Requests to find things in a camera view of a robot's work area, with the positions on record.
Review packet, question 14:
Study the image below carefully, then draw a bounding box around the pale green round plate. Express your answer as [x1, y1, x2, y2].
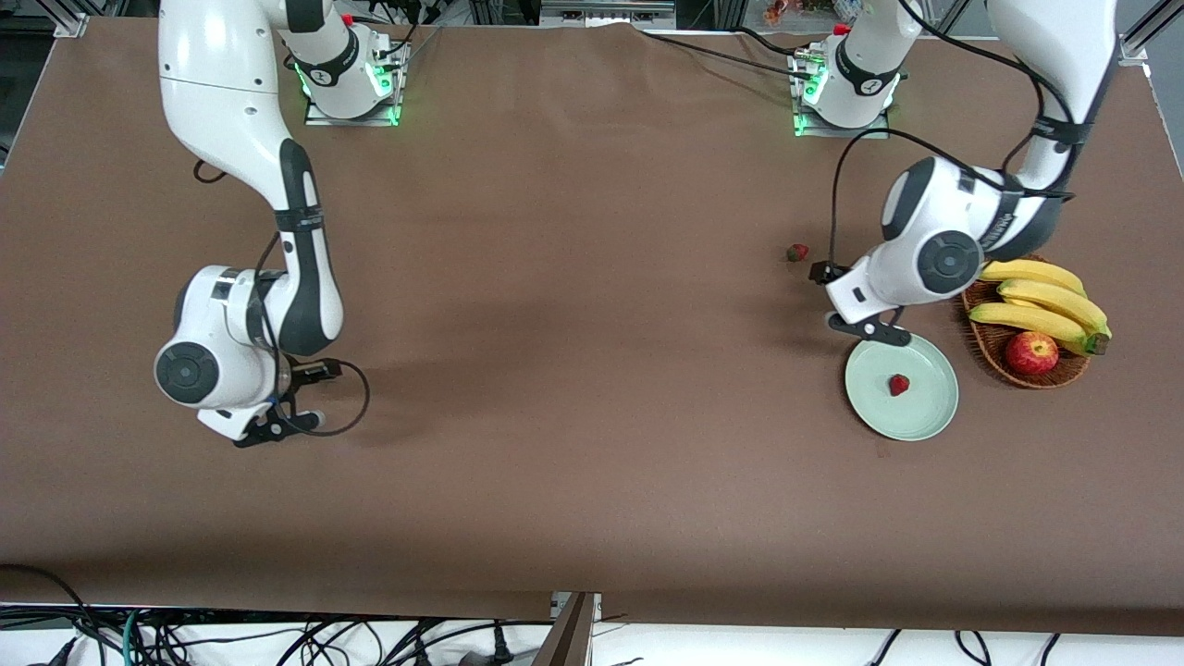
[845, 330, 960, 442]

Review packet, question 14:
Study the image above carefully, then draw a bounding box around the brown woven basket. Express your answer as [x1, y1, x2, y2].
[959, 254, 1092, 390]

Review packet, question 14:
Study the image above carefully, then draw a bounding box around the red apple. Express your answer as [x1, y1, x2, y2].
[1005, 330, 1060, 376]

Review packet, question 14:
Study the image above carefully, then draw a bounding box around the table cover sheet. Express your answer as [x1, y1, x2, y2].
[0, 17, 1184, 639]

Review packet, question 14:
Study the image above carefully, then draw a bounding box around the colourful toy pile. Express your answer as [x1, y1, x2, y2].
[763, 0, 833, 26]

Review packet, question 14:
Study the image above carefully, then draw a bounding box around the aluminium corner profile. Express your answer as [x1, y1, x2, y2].
[1117, 0, 1184, 68]
[37, 0, 90, 40]

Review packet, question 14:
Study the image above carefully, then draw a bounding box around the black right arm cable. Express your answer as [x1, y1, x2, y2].
[192, 159, 371, 438]

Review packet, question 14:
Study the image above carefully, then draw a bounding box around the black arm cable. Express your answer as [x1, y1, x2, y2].
[192, 159, 371, 438]
[830, 0, 1079, 269]

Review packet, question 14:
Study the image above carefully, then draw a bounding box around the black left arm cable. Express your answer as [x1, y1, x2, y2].
[830, 0, 1079, 269]

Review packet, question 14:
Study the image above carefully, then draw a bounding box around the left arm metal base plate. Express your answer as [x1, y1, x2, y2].
[793, 51, 891, 140]

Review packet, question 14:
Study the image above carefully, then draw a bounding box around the black cable on table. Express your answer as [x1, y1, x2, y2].
[638, 31, 815, 77]

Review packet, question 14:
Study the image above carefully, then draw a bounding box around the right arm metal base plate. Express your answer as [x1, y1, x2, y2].
[305, 42, 401, 128]

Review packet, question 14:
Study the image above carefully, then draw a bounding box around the black looping floor cable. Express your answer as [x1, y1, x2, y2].
[0, 564, 107, 666]

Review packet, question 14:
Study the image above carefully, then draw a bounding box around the grey metal frame box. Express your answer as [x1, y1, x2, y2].
[539, 0, 678, 31]

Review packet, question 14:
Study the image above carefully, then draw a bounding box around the aluminium table frame profile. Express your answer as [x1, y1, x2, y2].
[532, 592, 602, 666]

